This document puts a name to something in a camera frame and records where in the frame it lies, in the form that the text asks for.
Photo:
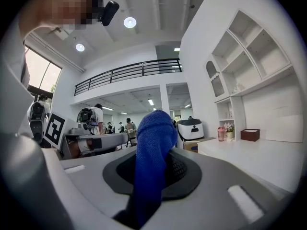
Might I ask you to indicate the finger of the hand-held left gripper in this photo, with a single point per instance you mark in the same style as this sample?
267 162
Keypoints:
110 139

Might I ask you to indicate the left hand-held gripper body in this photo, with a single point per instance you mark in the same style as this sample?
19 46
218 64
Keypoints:
54 129

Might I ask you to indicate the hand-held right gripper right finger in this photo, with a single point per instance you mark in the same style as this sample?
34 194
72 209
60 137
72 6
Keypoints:
216 188

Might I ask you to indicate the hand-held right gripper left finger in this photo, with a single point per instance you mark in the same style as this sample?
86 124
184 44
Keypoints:
91 176

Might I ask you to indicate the blue cloth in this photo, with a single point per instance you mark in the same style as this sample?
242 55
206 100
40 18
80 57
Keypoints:
153 152

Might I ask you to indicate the white desk with drawers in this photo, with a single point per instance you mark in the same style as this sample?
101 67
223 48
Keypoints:
239 157

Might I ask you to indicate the brown cardboard box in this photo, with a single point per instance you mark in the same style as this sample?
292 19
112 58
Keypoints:
190 148

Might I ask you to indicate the pink tumbler cup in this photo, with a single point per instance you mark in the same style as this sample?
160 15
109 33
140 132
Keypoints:
221 134

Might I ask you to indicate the large window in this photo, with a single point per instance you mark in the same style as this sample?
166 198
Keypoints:
40 73

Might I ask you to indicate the pink flowers in pot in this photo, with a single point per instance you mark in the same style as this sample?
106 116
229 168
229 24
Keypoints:
229 128

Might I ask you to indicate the brown tissue box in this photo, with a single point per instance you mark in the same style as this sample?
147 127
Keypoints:
250 135

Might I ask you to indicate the white robot with black lid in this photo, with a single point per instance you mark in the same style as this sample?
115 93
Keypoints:
190 129

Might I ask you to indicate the person's light grey shirt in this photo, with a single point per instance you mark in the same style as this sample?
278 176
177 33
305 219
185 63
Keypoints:
12 80

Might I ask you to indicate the black balcony railing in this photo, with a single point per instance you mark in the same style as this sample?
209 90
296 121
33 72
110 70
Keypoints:
127 74

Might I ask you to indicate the small glass cups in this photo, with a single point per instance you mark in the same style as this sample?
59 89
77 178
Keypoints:
229 114

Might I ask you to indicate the round ceiling lamp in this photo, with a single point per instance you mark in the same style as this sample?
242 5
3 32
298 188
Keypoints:
130 22
80 47

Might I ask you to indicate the small white figurine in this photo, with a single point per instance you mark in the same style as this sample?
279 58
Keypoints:
238 87

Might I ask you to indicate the white shelf hutch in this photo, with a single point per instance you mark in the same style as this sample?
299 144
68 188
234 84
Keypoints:
249 56

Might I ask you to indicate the black head camera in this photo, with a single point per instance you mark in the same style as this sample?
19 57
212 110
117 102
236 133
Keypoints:
109 13

